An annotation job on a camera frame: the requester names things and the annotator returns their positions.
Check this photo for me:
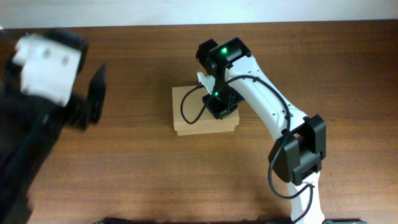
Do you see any cardboard box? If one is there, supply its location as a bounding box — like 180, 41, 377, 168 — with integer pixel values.
172, 85, 239, 136

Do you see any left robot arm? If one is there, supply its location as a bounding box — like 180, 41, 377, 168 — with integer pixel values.
1, 29, 106, 223

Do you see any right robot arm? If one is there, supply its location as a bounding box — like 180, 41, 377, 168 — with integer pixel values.
196, 38, 326, 223

